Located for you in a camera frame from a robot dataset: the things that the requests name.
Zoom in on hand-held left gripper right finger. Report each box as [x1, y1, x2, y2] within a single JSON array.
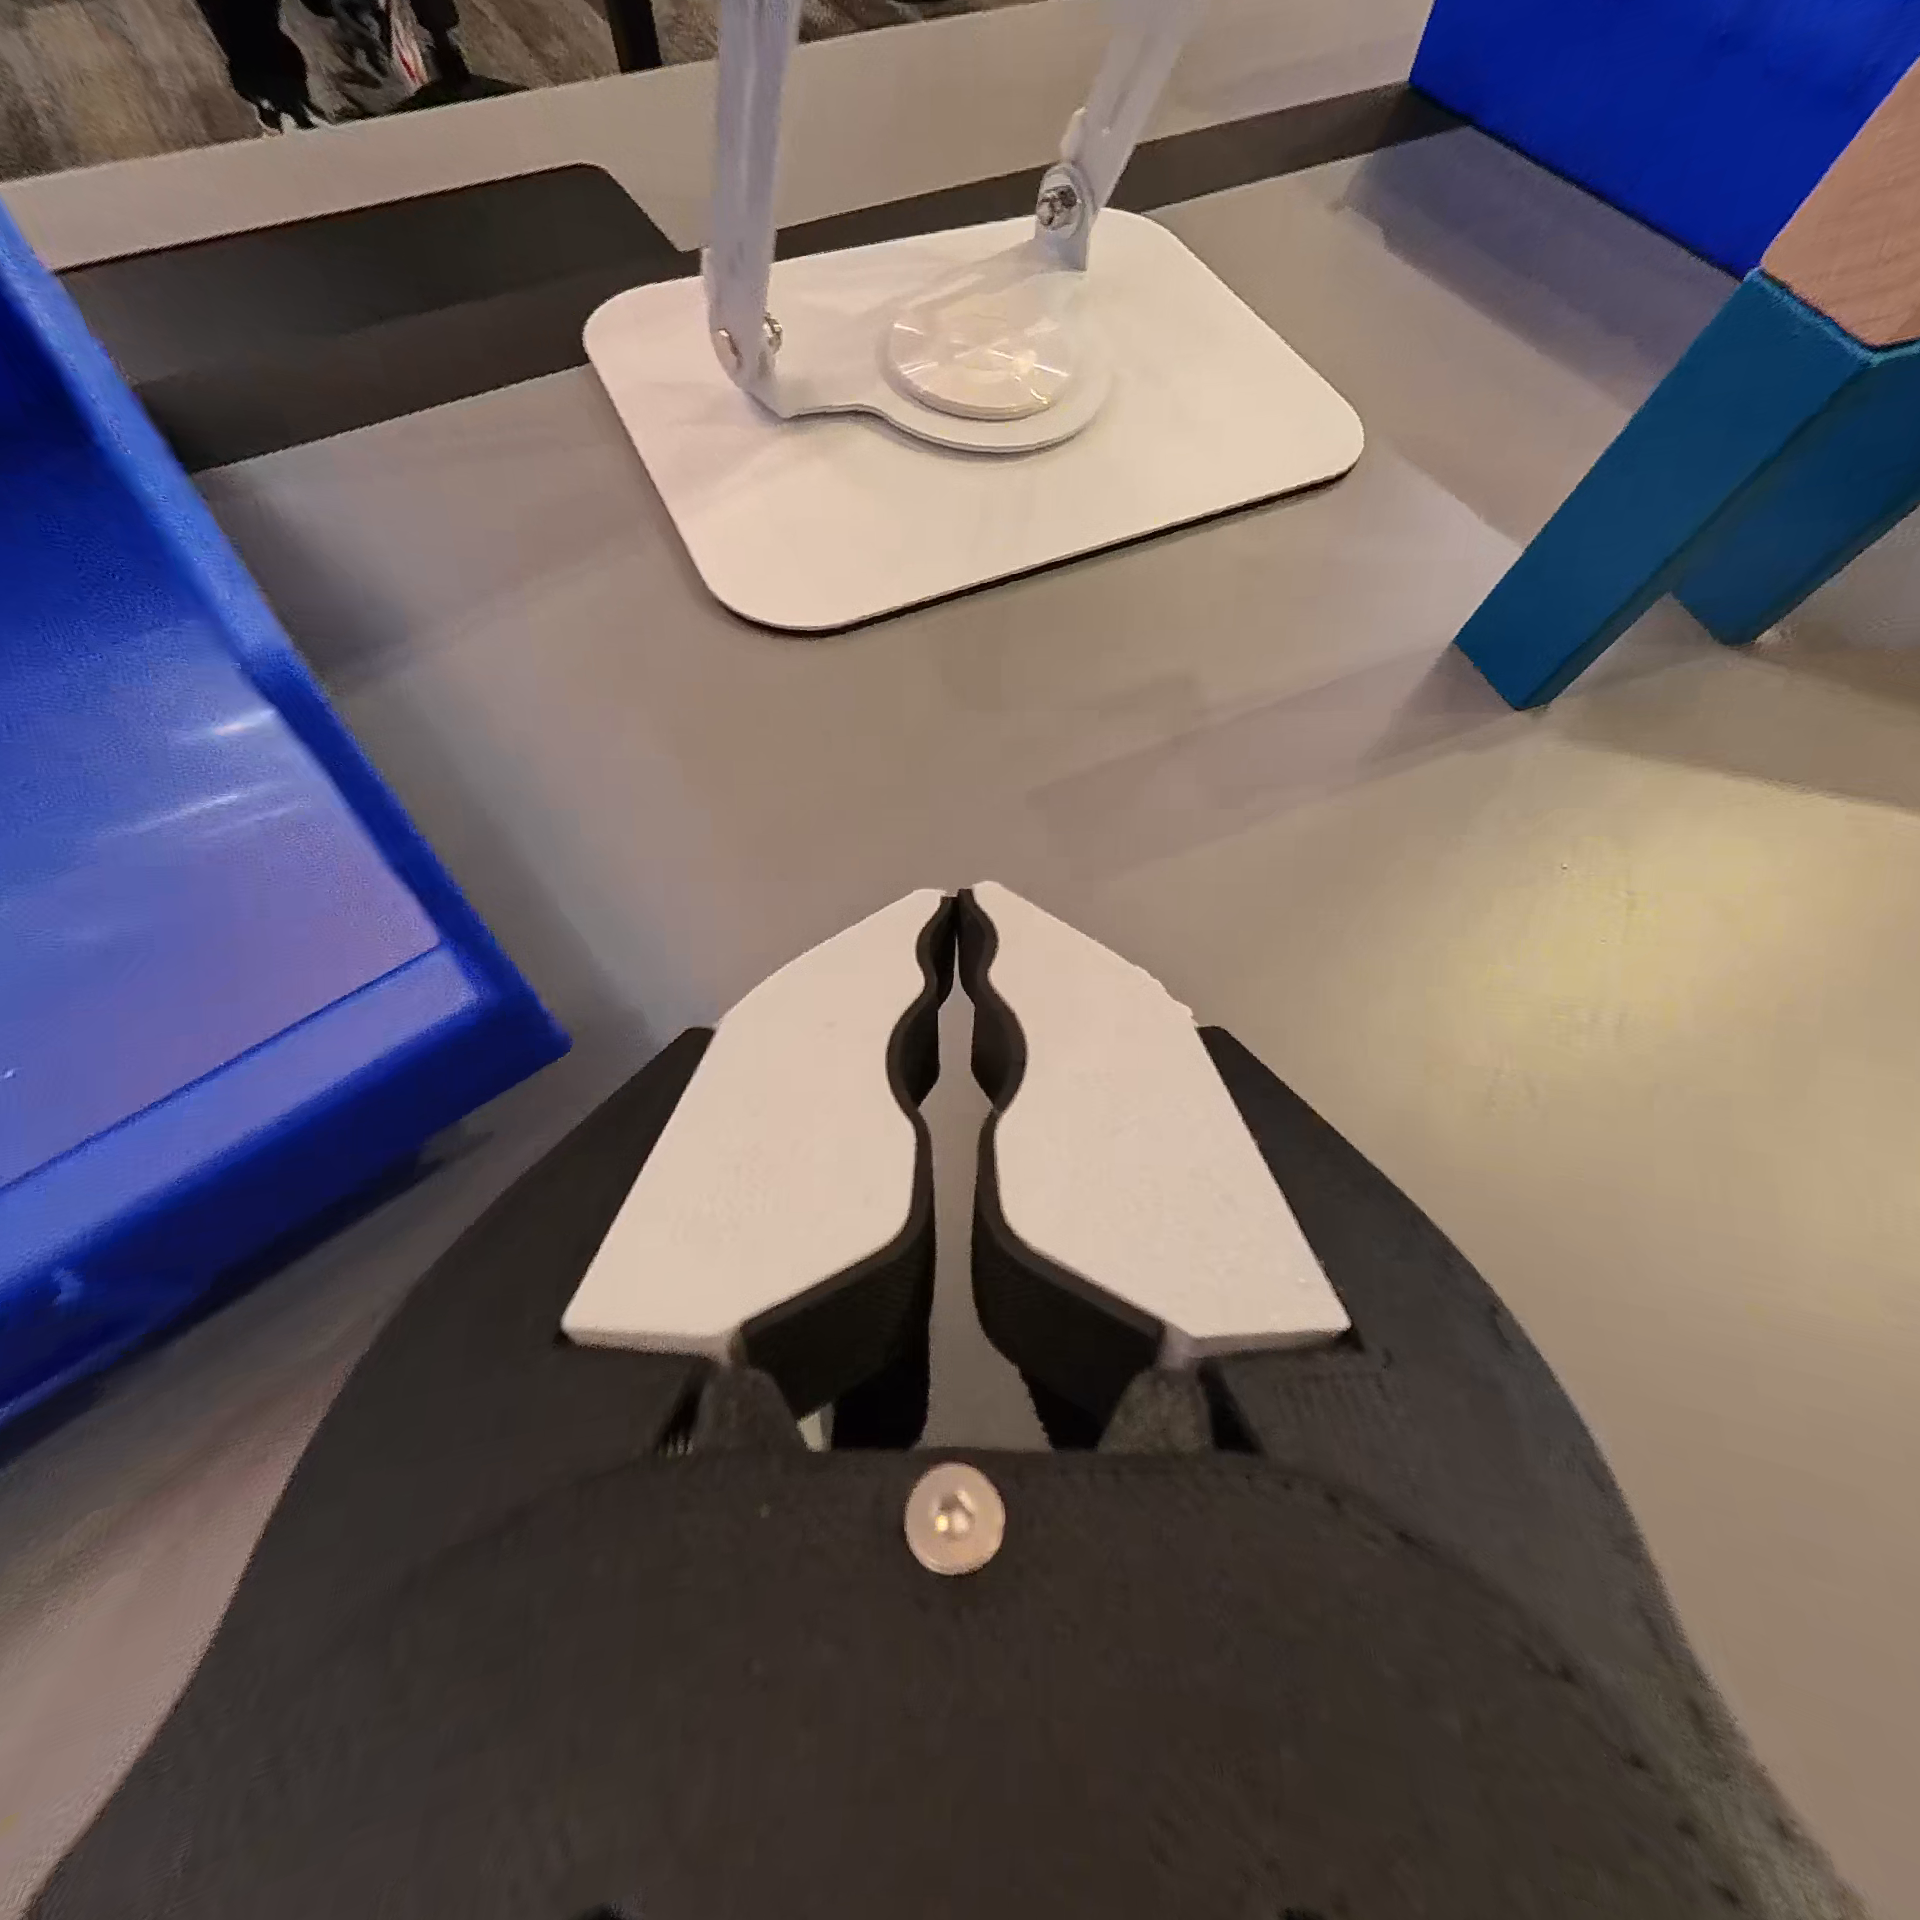
[[959, 882, 1355, 1451]]

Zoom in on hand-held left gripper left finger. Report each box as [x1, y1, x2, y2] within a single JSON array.
[[558, 887, 962, 1445]]

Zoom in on blue plastic bin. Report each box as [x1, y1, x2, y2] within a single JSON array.
[[1409, 0, 1920, 278], [0, 202, 570, 1426]]

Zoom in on blue wooden block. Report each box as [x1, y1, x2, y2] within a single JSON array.
[[1671, 342, 1920, 646], [1450, 268, 1875, 710]]

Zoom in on natural wooden arch block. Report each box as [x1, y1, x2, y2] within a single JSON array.
[[1758, 60, 1920, 355]]

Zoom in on white document stand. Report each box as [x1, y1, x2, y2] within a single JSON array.
[[583, 0, 1366, 636]]

